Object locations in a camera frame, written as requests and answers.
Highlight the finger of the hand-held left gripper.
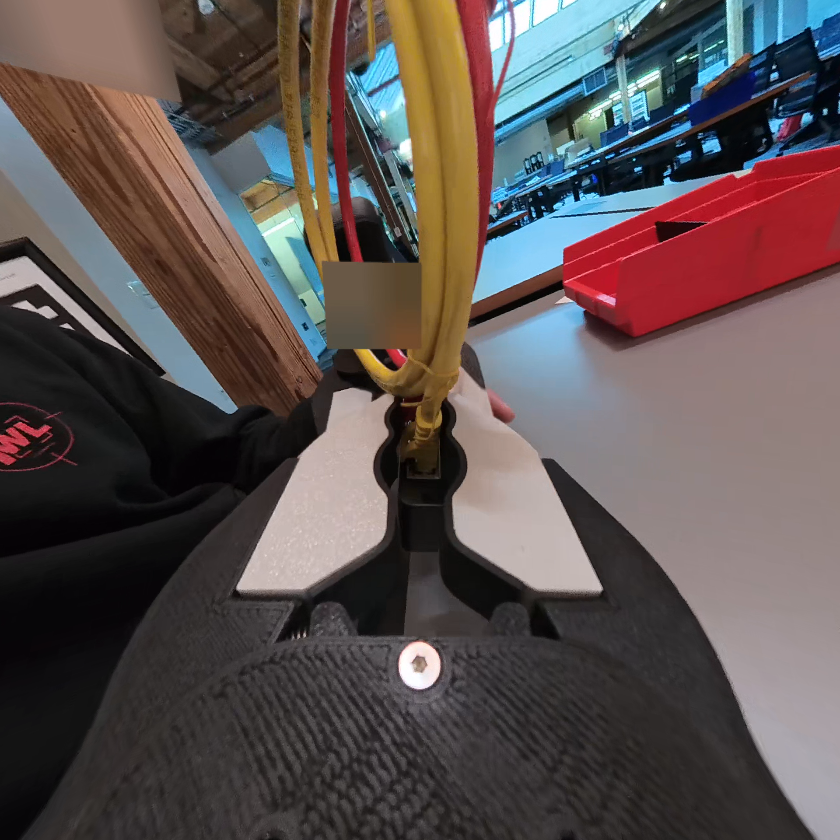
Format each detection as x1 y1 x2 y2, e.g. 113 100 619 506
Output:
320 387 392 439
453 375 497 422

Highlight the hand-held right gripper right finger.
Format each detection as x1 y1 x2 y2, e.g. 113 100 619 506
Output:
438 395 605 621

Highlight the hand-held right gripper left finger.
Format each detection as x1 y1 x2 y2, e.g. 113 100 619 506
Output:
235 394 404 621

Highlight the yellow ethernet cable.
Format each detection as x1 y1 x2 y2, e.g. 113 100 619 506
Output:
276 0 484 475

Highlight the black port adapter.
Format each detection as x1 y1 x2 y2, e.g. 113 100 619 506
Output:
397 459 455 552

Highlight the red ethernet cable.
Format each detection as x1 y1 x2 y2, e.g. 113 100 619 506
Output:
328 0 501 403

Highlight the person's left forearm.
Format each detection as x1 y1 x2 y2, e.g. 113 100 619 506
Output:
223 397 322 493

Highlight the white desk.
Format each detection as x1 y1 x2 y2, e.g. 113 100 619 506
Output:
469 171 752 322

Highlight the person's black sweatshirt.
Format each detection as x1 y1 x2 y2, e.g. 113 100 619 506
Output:
0 305 263 840

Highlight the red plastic bin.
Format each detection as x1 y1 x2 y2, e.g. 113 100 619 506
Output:
562 146 840 338

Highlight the blue storage bin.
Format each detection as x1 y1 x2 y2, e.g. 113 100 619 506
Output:
688 66 757 127

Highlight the wood-top office desk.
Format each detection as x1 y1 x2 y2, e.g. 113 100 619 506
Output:
669 72 818 179

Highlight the black mesh office chair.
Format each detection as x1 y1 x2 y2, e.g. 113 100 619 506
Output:
776 28 840 137

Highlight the wooden post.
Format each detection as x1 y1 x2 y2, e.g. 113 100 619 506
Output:
0 62 324 419

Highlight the black framed wall sign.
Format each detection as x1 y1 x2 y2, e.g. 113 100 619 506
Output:
0 238 166 379

